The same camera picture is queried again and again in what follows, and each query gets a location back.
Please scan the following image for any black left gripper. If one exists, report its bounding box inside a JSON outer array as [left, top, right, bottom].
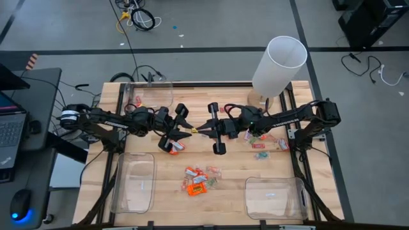
[[155, 102, 194, 153]]

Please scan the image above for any black computer tower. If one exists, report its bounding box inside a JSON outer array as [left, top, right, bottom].
[[332, 0, 409, 49]]

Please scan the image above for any white shade table lamp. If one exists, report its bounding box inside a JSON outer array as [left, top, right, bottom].
[[247, 34, 309, 112]]

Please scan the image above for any orange black striped marker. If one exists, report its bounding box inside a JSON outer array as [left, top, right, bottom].
[[25, 53, 39, 71]]

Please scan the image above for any black desk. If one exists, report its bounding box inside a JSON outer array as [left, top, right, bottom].
[[0, 66, 63, 230]]

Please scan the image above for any black computer mouse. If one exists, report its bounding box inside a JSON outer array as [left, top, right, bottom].
[[8, 188, 33, 222]]

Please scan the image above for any black monitor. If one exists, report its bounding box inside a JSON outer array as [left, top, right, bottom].
[[0, 62, 31, 92]]

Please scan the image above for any white charger cable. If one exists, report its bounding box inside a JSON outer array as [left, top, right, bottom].
[[378, 63, 409, 87]]

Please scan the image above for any black cable bundle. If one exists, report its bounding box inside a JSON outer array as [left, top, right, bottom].
[[110, 65, 167, 83]]

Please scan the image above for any small black desk device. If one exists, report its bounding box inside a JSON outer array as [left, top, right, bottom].
[[27, 119, 42, 135]]

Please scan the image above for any black laptop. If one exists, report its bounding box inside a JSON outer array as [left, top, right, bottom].
[[0, 91, 29, 170]]

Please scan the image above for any large orange Reese's pack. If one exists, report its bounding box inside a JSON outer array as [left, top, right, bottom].
[[187, 183, 208, 197]]

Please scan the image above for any long black floor cable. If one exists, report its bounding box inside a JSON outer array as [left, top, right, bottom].
[[108, 0, 140, 81]]

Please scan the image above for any clear plastic bin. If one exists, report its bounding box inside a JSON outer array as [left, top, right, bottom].
[[109, 152, 158, 215], [243, 176, 309, 221], [123, 81, 174, 116]]

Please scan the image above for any white floor cable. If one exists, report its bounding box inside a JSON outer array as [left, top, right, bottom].
[[126, 12, 163, 30]]

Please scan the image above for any yellow extension cable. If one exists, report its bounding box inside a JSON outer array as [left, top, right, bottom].
[[115, 10, 132, 35]]

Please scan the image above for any black coiled cable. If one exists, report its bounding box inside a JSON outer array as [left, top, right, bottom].
[[130, 6, 157, 32]]

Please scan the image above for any black power cable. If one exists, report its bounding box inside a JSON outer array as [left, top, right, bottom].
[[340, 52, 383, 85]]

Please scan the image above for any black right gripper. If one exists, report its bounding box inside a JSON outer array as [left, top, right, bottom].
[[195, 101, 239, 156]]

